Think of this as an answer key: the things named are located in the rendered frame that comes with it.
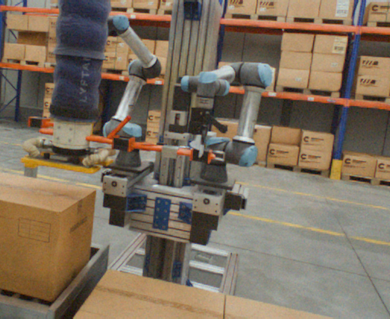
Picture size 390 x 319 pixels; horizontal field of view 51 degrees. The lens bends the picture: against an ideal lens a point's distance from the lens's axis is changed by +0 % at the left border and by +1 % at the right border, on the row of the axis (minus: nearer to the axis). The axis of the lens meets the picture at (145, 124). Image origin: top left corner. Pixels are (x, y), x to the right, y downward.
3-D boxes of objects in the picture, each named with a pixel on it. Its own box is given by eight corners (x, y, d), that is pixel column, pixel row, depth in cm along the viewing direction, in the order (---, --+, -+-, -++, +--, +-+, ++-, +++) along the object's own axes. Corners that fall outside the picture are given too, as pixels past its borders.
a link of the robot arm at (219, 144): (211, 158, 225) (214, 134, 224) (233, 162, 217) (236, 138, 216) (200, 159, 216) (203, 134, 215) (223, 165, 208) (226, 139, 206)
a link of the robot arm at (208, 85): (221, 74, 172) (211, 71, 166) (218, 99, 173) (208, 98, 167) (205, 72, 177) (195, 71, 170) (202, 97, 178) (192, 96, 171)
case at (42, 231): (-65, 272, 186) (-60, 187, 182) (-11, 241, 224) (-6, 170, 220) (52, 302, 171) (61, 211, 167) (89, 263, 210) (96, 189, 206)
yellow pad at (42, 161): (20, 162, 177) (20, 151, 176) (31, 159, 187) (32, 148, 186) (93, 175, 170) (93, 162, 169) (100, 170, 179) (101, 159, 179)
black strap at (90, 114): (39, 112, 176) (40, 104, 176) (61, 110, 199) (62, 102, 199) (87, 119, 172) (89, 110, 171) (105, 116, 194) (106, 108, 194)
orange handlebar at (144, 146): (16, 131, 189) (17, 124, 188) (45, 126, 218) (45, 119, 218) (214, 162, 170) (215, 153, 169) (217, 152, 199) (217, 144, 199)
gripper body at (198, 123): (189, 133, 179) (192, 105, 177) (208, 135, 177) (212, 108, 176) (187, 134, 171) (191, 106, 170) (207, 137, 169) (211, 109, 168)
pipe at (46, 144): (23, 153, 178) (23, 140, 178) (48, 146, 203) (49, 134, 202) (95, 165, 171) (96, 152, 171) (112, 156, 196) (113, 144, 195)
